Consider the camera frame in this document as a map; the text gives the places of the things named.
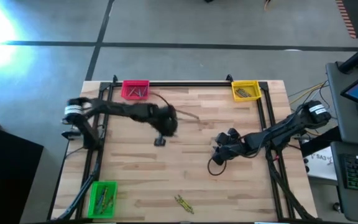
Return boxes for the grey blue crayon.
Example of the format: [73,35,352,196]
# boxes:
[99,186,109,208]

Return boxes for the grey monitor desk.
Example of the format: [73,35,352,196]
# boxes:
[325,61,358,147]

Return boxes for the black metal pole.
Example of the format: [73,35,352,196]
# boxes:
[338,38,358,75]

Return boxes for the red plastic basket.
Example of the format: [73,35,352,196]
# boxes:
[121,80,150,101]

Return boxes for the black desk base bar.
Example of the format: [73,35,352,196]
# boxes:
[300,126,343,158]

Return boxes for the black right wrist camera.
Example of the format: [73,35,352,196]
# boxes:
[215,132,229,146]

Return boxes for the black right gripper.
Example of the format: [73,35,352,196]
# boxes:
[212,128,256,166]

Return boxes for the large black floor object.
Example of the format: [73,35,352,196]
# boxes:
[0,113,45,224]

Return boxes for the yellow plastic basket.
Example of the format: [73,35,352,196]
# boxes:
[231,80,263,103]

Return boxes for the black right camera cable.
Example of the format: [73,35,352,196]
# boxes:
[207,157,227,177]

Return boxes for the green plastic basket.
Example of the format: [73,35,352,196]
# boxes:
[87,180,119,219]

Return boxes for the dark grey crayon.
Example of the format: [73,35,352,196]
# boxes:
[175,108,200,120]

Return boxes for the white paper sheet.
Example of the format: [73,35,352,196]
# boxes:
[305,146,338,182]

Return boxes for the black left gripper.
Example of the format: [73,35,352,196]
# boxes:
[147,104,180,147]

